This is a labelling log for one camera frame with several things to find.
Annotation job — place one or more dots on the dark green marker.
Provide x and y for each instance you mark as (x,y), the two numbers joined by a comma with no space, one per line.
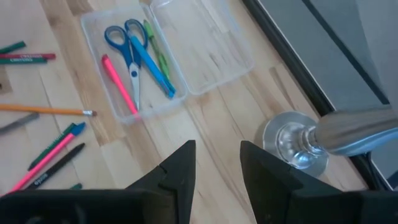
(76,186)

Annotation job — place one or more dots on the light green mechanical pencil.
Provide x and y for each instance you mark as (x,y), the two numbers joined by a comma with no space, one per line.
(158,53)

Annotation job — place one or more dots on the clear plastic supply box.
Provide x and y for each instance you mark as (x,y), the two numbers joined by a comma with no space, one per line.
(202,46)

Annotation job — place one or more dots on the pink marker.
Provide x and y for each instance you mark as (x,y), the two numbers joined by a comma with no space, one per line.
(118,82)

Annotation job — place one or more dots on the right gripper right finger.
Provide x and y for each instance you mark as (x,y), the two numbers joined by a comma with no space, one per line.
(267,186)

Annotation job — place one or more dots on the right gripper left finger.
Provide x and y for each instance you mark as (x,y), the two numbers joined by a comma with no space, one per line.
(182,180)

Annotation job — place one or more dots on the table lamp white shade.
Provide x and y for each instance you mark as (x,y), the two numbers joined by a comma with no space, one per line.
(342,133)

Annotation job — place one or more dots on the thin black pen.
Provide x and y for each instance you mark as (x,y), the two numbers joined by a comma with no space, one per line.
(56,168)

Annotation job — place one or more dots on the grey marker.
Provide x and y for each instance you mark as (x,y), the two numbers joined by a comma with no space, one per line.
(18,123)

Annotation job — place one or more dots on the pink pen blue cap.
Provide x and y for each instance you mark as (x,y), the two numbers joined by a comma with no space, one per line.
(46,158)

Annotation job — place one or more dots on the black aluminium table frame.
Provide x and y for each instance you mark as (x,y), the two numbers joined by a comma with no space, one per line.
(298,68)

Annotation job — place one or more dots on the green crayon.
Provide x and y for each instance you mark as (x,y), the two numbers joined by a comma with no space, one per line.
(49,147)
(12,47)
(23,61)

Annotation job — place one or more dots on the orange pencil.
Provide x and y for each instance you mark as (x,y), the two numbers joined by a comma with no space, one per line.
(46,109)

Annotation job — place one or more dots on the light blue marker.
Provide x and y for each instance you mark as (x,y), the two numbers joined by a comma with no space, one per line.
(152,67)

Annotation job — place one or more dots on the red crayon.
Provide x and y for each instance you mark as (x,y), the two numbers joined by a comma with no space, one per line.
(28,56)

